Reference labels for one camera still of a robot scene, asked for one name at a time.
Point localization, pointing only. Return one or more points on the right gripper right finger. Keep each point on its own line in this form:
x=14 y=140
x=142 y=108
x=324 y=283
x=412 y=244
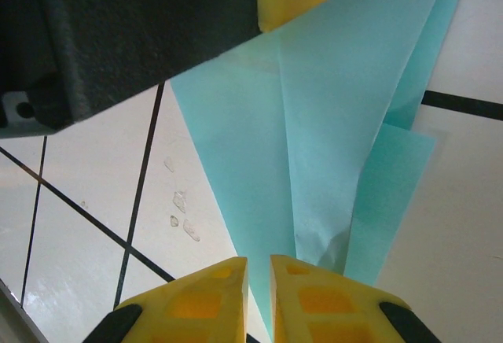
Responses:
x=326 y=307

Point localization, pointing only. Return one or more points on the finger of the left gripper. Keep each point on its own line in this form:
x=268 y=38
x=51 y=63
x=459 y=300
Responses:
x=137 y=24

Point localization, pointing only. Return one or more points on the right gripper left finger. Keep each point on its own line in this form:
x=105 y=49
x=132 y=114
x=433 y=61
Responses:
x=196 y=307

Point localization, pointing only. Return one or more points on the light blue cloth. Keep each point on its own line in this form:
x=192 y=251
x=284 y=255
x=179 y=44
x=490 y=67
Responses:
x=314 y=142

